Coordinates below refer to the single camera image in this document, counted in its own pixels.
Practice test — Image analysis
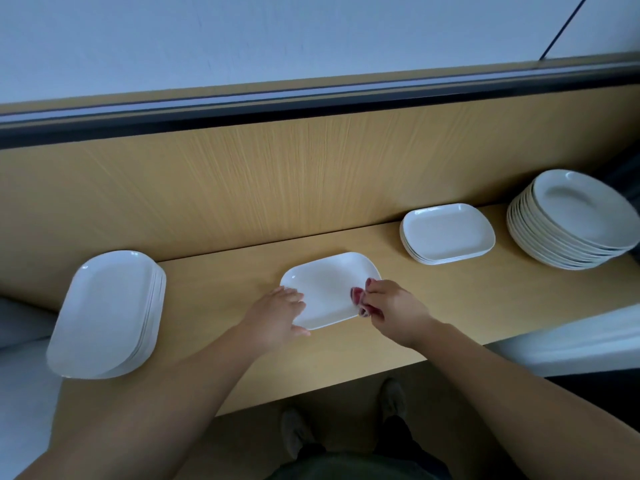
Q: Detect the grey curtain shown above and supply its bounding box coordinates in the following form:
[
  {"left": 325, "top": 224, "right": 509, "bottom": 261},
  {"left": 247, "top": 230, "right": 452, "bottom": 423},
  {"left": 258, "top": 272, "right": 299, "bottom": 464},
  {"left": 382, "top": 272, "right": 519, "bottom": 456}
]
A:
[{"left": 598, "top": 145, "right": 640, "bottom": 211}]

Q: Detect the black wall rail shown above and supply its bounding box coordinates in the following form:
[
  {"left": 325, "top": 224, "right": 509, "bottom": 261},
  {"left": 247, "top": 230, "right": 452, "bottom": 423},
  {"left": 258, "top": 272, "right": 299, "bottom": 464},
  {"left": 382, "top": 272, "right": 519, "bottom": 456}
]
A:
[{"left": 0, "top": 63, "right": 640, "bottom": 149}]

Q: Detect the person's right hand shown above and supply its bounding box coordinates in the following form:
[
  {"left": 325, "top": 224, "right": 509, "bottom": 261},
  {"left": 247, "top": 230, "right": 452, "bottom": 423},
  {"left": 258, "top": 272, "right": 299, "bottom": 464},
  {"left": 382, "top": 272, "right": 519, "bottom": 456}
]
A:
[{"left": 352, "top": 277, "right": 441, "bottom": 349}]

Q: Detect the pile of white oblong plates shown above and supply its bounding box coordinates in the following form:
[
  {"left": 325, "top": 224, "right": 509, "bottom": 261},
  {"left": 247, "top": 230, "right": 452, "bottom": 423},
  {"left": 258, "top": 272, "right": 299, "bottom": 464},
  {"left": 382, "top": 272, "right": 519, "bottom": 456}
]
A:
[{"left": 46, "top": 251, "right": 167, "bottom": 380}]

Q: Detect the person's left forearm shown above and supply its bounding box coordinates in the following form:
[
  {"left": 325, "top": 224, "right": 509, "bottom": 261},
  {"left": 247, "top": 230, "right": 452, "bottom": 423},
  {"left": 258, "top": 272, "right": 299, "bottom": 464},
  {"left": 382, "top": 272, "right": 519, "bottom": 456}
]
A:
[{"left": 15, "top": 329, "right": 266, "bottom": 480}]

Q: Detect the grey upholstered headboard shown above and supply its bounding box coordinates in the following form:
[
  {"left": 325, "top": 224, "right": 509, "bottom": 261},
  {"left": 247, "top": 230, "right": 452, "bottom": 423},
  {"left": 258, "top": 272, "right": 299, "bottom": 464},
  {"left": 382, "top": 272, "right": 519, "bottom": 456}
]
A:
[{"left": 0, "top": 295, "right": 56, "bottom": 351}]

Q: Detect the person's left hand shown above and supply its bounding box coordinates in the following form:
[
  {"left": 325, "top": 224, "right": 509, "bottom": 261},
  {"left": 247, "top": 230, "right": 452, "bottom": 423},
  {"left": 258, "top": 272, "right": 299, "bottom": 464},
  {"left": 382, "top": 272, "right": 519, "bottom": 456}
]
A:
[{"left": 238, "top": 287, "right": 311, "bottom": 358}]

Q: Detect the white glossy rectangular plate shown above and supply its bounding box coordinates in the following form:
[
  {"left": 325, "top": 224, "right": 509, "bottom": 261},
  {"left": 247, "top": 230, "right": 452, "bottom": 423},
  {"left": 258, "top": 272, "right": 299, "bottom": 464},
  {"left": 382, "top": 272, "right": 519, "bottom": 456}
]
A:
[{"left": 279, "top": 251, "right": 383, "bottom": 331}]

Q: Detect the stack of white round plates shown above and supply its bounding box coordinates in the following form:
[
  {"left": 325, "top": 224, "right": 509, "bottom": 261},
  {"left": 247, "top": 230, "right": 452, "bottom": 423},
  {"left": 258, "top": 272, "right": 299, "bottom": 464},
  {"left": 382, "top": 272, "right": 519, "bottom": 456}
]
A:
[{"left": 506, "top": 169, "right": 640, "bottom": 271}]

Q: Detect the person's right forearm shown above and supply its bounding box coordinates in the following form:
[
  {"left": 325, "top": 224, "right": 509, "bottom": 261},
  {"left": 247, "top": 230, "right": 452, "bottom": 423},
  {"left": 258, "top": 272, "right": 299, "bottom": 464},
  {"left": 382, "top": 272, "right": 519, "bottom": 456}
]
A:
[{"left": 415, "top": 319, "right": 640, "bottom": 480}]

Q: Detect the stack of white rectangular plates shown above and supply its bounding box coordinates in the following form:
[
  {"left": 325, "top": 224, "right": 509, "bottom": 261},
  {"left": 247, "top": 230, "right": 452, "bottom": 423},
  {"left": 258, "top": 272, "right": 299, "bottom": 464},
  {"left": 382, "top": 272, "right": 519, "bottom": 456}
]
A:
[{"left": 400, "top": 203, "right": 497, "bottom": 266}]

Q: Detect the white bed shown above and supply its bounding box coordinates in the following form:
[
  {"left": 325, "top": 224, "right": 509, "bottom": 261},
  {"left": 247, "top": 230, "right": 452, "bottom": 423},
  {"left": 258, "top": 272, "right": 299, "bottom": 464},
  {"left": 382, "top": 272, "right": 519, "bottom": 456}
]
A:
[{"left": 0, "top": 339, "right": 61, "bottom": 480}]

